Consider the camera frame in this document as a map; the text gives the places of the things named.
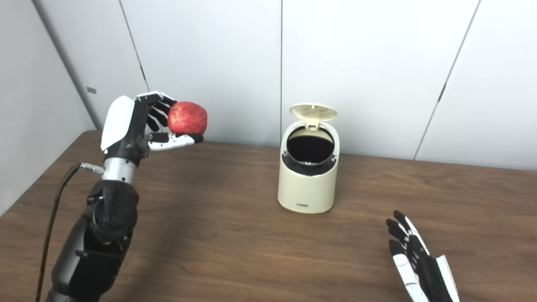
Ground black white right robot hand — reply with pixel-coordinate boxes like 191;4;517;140
385;210;461;302

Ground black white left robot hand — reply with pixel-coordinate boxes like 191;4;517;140
101;91;205;166

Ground red apple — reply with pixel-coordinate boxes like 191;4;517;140
167;101;208;135

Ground cream-colored bin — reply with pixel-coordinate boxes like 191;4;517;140
277;120;339;214

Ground round cream bin lid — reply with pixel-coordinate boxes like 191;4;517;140
289;103;339;129

